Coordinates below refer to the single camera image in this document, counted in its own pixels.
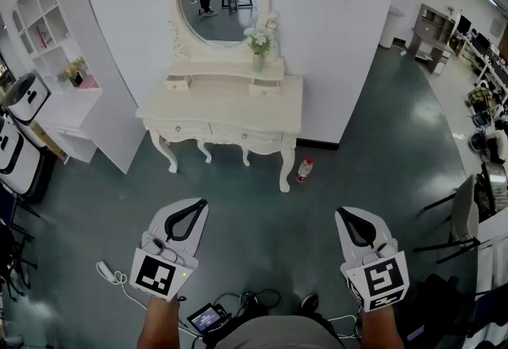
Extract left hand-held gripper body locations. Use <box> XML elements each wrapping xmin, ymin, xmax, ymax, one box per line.
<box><xmin>129</xmin><ymin>232</ymin><xmax>199</xmax><ymax>303</ymax></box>

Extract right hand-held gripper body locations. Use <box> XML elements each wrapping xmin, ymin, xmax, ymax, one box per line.
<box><xmin>340</xmin><ymin>239</ymin><xmax>410</xmax><ymax>313</ymax></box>

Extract white dressing table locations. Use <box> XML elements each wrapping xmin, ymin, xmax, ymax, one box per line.
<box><xmin>135</xmin><ymin>59</ymin><xmax>305</xmax><ymax>194</ymax></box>

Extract person's right forearm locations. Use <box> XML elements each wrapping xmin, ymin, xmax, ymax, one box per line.
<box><xmin>359</xmin><ymin>305</ymin><xmax>406</xmax><ymax>349</ymax></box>

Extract person's left forearm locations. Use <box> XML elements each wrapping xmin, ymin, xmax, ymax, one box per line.
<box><xmin>137</xmin><ymin>294</ymin><xmax>188</xmax><ymax>349</ymax></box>

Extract white power strip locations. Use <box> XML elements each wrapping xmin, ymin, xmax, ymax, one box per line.
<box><xmin>96</xmin><ymin>260</ymin><xmax>121</xmax><ymax>285</ymax></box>

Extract person's black shoe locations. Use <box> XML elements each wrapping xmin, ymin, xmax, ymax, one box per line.
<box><xmin>300</xmin><ymin>293</ymin><xmax>320</xmax><ymax>316</ymax></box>

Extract black backpack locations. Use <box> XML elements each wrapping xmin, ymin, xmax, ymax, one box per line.
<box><xmin>404</xmin><ymin>274</ymin><xmax>478</xmax><ymax>349</ymax></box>

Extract black screen device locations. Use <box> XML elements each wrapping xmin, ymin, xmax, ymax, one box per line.
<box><xmin>186</xmin><ymin>302</ymin><xmax>232</xmax><ymax>336</ymax></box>

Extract red-label plastic water bottle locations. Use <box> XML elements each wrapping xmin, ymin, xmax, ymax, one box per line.
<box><xmin>295</xmin><ymin>157</ymin><xmax>314</xmax><ymax>184</ymax></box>

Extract grey chair with black legs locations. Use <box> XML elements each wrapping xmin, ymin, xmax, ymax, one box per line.
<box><xmin>412</xmin><ymin>174</ymin><xmax>482</xmax><ymax>265</ymax></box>

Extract person's grey shirt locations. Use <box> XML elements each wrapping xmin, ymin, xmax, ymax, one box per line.
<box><xmin>214</xmin><ymin>314</ymin><xmax>347</xmax><ymax>349</ymax></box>

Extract brown cardboard box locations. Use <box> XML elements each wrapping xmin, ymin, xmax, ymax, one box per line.
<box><xmin>29</xmin><ymin>120</ymin><xmax>71</xmax><ymax>165</ymax></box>

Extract black metal stands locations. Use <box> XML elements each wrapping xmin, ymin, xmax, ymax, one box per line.
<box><xmin>0</xmin><ymin>188</ymin><xmax>41</xmax><ymax>303</ymax></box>

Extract pink box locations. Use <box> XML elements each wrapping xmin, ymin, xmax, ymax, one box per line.
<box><xmin>77</xmin><ymin>75</ymin><xmax>101</xmax><ymax>91</ymax></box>

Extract white bookshelf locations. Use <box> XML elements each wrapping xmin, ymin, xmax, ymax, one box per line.
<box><xmin>10</xmin><ymin>0</ymin><xmax>148</xmax><ymax>176</ymax></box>

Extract yellow plaid cloth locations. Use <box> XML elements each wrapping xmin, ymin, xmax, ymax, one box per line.
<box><xmin>466</xmin><ymin>87</ymin><xmax>496</xmax><ymax>113</ymax></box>

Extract potted plant in black pot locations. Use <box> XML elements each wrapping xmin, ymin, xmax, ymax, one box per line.
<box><xmin>58</xmin><ymin>56</ymin><xmax>87</xmax><ymax>87</ymax></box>

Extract grey desk with hutch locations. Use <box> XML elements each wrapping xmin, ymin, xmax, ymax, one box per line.
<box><xmin>407</xmin><ymin>3</ymin><xmax>457</xmax><ymax>77</ymax></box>

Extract white flower bouquet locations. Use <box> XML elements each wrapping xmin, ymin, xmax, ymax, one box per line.
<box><xmin>242</xmin><ymin>26</ymin><xmax>275</xmax><ymax>56</ymax></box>

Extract oval white-framed mirror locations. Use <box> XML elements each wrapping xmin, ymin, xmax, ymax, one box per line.
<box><xmin>167</xmin><ymin>0</ymin><xmax>281</xmax><ymax>61</ymax></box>

